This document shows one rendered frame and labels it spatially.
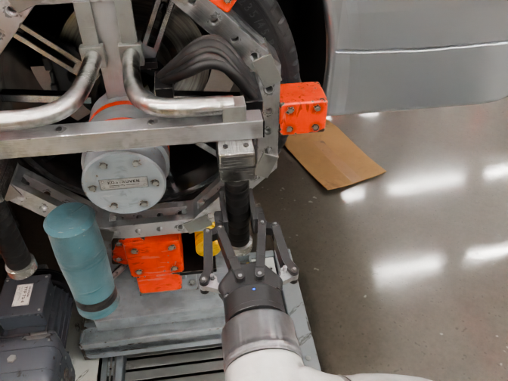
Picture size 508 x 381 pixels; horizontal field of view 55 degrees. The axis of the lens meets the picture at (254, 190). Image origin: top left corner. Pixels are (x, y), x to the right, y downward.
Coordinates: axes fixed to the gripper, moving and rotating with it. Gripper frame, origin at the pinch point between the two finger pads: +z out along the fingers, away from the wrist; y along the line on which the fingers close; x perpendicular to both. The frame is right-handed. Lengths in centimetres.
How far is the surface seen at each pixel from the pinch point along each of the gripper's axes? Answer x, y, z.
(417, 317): -83, 60, 29
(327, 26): 12.5, 22.1, 36.2
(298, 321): -75, 20, 27
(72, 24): 12, -28, 46
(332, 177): -82, 50, 100
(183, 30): 9.2, -6.0, 46.1
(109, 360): -75, -35, 22
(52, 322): -47, -43, 18
